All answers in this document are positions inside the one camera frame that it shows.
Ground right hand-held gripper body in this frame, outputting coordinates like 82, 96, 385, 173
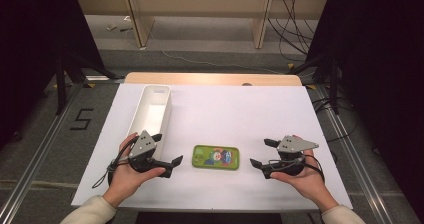
268, 134, 320, 178

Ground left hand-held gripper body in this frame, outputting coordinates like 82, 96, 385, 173
127, 129, 168, 174

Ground white plastic bin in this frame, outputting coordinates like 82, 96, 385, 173
126, 84, 173, 162

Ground green cartoon phone case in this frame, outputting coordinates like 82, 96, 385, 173
191, 144, 241, 171

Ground person's right hand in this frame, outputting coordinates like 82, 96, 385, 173
270, 149, 339, 213

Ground person's left hand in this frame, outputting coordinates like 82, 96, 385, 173
102, 132, 166, 209

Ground white table sheet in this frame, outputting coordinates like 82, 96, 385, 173
70, 83, 354, 212

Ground black metal stand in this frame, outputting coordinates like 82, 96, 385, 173
289, 50, 342, 116
53, 48, 125, 116

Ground wooden table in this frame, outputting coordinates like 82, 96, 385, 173
124, 71, 303, 87

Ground black curtain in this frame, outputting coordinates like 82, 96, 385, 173
0, 0, 104, 148
305, 0, 424, 215

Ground beige wooden desk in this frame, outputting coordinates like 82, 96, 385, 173
73, 0, 331, 50

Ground thin grey gripper cable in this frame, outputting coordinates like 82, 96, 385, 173
269, 157, 305, 170

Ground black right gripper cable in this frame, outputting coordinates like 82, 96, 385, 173
301, 153, 326, 185

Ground black floor cables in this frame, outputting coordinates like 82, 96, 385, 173
312, 96, 360, 144

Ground metal floor rail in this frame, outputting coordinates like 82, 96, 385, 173
315, 84, 396, 224
0, 83, 85, 224

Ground black hanging cable bundle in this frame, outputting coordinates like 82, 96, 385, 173
267, 0, 317, 64

